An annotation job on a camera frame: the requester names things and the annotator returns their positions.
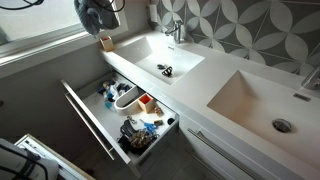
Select wood framed robot platform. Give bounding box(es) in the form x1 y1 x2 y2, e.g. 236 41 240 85
14 133 97 180

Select white oval dish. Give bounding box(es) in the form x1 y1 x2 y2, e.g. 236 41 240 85
113 84 148 116

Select wooden box orange inside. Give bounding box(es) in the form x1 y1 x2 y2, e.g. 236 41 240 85
137 92 156 114

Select chrome sink drain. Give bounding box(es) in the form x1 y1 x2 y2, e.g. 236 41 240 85
271 117 294 134

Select small wooden cup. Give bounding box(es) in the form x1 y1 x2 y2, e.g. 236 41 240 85
99 35 116 53

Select white rectangular sink basin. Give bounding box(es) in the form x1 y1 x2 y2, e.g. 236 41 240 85
111 34 206 86
206 68 320 171

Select dark blue pouch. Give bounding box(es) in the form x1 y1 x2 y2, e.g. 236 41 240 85
96 85 107 96

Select white wall plate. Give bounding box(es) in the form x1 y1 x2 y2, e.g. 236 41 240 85
148 3 159 24

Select blue knitted towel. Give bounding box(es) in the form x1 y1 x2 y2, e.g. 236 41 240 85
73 0 121 36

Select small metal scissors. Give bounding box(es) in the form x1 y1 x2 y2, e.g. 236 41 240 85
126 115 139 126

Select camouflage fabric scrunchie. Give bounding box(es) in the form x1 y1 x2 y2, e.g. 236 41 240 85
128 128 153 150

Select chrome faucet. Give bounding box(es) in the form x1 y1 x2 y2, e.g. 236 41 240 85
164 19 186 45
300 64 320 91

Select closed white vanity drawer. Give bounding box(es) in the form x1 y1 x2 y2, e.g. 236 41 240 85
178 113 301 180

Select black sink drain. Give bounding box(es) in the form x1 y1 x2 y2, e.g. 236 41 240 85
161 65 174 78

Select open white vanity drawer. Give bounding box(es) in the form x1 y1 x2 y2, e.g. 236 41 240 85
60 71 180 167

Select white window sill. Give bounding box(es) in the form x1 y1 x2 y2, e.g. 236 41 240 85
0 28 129 81

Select blue handled scissors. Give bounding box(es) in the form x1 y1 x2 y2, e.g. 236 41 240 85
139 118 160 135

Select steel drawer handle bar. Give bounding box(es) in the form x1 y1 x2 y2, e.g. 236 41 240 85
64 92 116 161
186 127 264 180

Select white framed window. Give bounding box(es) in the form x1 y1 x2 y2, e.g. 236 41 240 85
0 0 129 48

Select beige twine bundle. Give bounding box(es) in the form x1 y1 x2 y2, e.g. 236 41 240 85
152 105 165 118

